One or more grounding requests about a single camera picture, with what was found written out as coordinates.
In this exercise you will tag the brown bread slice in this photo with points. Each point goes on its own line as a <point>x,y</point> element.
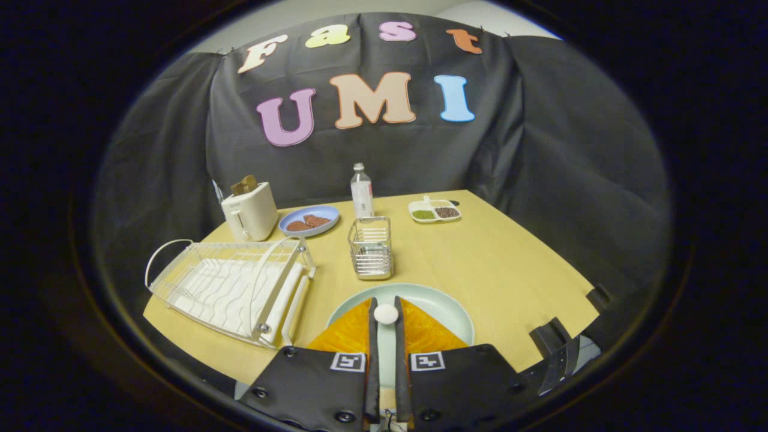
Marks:
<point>245,184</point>

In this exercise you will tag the blue plate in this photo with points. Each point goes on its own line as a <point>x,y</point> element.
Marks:
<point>324,229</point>

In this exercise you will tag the black backdrop cloth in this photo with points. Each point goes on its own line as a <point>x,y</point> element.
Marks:
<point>540,150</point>

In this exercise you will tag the white divided tray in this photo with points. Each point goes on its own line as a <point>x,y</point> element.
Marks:
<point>435,212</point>

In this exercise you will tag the clear plastic bottle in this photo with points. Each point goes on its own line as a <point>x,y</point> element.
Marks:
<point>362,198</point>

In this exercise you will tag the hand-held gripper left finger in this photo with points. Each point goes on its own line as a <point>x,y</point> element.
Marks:
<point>372,360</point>

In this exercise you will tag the black table clamp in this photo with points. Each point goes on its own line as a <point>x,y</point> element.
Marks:
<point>555,339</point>
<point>599,296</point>

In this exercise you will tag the pale green plate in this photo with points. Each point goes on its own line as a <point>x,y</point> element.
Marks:
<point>444,309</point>

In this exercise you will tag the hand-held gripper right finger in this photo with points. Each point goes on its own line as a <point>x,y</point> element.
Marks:
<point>401,360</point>

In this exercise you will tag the white toaster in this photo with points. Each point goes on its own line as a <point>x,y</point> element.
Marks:
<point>252,213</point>

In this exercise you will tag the reddish brown meat piece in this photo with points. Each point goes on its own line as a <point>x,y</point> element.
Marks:
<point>317,219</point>
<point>297,226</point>

